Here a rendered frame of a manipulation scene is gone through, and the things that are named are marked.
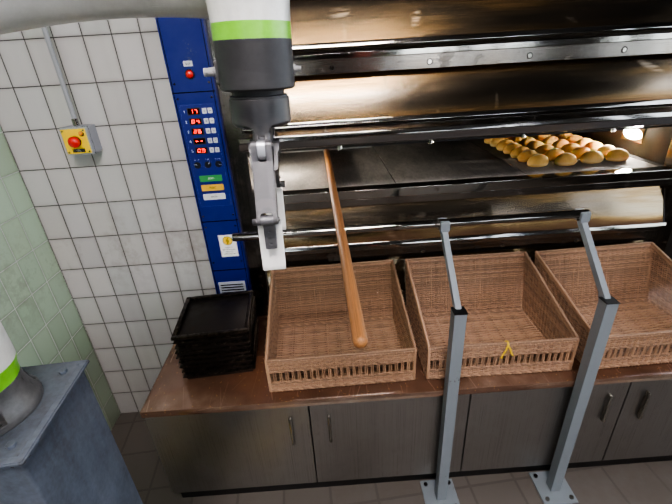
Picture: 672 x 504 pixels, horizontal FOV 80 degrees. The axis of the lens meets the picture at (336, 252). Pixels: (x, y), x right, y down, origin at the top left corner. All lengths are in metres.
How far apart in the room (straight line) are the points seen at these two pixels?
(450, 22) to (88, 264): 1.77
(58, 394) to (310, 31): 1.30
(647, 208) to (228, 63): 2.00
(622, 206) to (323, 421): 1.58
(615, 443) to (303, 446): 1.28
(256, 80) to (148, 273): 1.58
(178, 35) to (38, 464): 1.31
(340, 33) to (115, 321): 1.62
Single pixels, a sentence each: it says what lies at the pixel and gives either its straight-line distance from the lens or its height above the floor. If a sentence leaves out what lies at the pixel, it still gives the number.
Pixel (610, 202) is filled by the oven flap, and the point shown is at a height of 1.04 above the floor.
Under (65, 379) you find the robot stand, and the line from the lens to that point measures 0.90.
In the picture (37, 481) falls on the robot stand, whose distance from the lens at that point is 0.84.
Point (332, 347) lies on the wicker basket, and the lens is 1.72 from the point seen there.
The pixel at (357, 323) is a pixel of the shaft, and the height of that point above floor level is 1.21.
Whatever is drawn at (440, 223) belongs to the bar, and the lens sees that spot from 1.39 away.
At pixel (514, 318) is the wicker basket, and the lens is 1.98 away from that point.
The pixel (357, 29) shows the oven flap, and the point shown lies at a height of 1.77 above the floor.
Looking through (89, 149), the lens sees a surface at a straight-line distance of 1.78.
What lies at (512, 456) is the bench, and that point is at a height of 0.17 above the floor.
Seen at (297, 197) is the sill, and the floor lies 1.17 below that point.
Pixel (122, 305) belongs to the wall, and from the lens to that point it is 2.14.
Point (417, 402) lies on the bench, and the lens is 1.61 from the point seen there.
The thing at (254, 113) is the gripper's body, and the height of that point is 1.64.
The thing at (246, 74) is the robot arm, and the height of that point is 1.68.
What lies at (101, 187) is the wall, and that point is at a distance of 1.89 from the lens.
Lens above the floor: 1.70
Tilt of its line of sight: 27 degrees down
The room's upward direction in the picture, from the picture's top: 3 degrees counter-clockwise
